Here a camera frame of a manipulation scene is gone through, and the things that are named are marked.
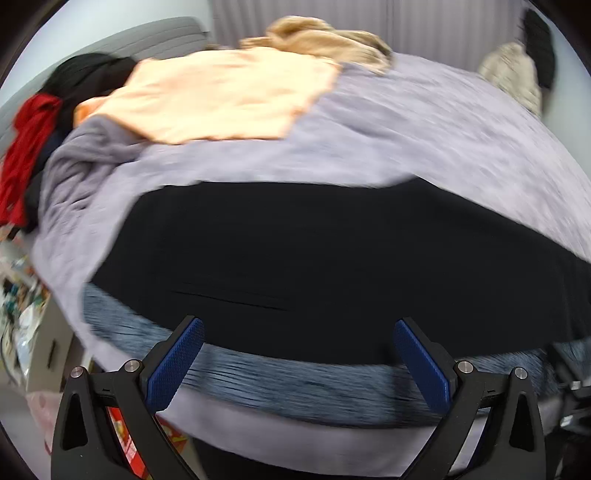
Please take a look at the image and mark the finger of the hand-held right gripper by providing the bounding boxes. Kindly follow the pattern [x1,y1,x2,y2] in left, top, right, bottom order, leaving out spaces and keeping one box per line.
[549,342,591,395]

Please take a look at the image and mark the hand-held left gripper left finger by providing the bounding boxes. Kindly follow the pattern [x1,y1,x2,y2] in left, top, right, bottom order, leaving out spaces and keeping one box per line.
[50,316,206,480]

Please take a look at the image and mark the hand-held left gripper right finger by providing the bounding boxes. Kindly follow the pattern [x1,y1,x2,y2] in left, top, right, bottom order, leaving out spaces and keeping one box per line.
[392,318,543,480]

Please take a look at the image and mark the black pants with patterned waistband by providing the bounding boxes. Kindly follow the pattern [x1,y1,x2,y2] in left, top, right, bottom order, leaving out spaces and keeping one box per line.
[82,178,591,416]

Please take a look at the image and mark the red box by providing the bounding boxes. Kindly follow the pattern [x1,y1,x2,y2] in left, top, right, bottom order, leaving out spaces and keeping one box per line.
[106,406,190,480]

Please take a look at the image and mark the white cabinet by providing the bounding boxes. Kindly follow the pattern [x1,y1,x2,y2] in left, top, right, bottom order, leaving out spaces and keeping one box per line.
[23,295,88,393]

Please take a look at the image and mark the pink bag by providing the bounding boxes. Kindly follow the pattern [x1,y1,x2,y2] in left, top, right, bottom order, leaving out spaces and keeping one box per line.
[25,392,63,455]

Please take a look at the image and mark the pile of assorted clutter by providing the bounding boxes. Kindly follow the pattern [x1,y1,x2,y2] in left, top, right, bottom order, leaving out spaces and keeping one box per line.
[0,226,51,370]

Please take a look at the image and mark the purple fleece blanket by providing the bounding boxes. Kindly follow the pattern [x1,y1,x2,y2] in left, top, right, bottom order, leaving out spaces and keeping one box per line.
[30,51,591,462]

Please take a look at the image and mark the red garment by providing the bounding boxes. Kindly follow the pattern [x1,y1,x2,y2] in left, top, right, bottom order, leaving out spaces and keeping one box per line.
[0,95,63,227]

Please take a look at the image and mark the peach t-shirt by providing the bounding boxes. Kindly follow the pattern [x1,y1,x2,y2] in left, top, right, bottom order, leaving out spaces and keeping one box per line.
[74,48,342,144]

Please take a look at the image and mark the cream puffer jacket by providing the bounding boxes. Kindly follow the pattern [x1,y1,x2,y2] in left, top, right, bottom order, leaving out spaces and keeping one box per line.
[478,41,543,116]

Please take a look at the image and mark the black garment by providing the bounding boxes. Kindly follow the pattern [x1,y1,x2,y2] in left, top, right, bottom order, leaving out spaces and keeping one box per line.
[23,53,139,232]

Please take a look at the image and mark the black puffer jacket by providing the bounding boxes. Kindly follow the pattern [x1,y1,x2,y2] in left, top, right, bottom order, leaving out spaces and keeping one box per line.
[522,9,557,90]

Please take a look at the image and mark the tan striped sweater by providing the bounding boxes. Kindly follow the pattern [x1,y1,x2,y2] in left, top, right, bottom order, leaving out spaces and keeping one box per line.
[240,16,393,75]

